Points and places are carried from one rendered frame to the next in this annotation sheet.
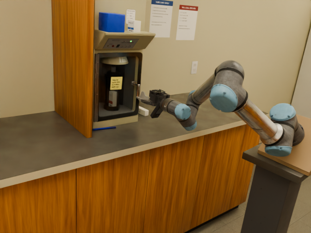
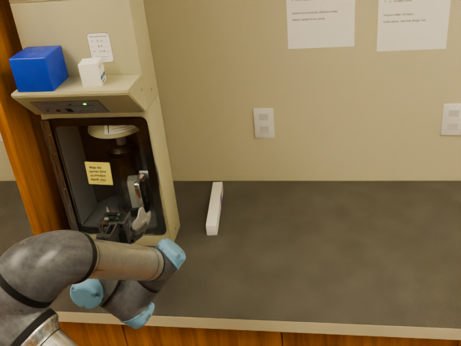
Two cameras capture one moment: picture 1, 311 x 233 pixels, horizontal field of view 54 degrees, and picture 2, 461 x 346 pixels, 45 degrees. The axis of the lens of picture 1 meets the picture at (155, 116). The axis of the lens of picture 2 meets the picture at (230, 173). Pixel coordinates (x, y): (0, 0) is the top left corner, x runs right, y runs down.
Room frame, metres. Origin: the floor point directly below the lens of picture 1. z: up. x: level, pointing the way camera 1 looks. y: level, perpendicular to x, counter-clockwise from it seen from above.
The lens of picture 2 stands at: (1.09, -1.13, 2.00)
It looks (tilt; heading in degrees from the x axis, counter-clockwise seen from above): 30 degrees down; 51
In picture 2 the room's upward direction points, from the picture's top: 6 degrees counter-clockwise
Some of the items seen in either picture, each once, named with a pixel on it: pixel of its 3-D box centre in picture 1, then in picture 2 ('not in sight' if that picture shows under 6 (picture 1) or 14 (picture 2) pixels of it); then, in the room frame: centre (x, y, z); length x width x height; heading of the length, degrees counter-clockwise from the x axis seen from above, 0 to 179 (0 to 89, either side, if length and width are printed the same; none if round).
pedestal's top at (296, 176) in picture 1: (283, 158); not in sight; (1.52, -0.73, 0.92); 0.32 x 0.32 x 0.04; 45
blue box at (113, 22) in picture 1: (111, 22); (40, 68); (1.63, 0.27, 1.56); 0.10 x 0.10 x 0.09; 39
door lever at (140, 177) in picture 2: (136, 90); (140, 192); (1.77, 0.13, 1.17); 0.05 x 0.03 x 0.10; 39
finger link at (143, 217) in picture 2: not in sight; (141, 216); (1.70, 0.01, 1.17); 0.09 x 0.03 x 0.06; 15
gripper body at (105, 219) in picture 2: (159, 99); (113, 237); (1.59, -0.02, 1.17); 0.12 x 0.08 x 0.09; 39
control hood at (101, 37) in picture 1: (125, 41); (81, 101); (1.69, 0.20, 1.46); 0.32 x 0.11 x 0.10; 129
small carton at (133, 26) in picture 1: (134, 26); (92, 72); (1.72, 0.16, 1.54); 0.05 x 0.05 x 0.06; 47
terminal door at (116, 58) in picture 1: (118, 86); (108, 179); (1.73, 0.23, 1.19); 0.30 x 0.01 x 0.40; 129
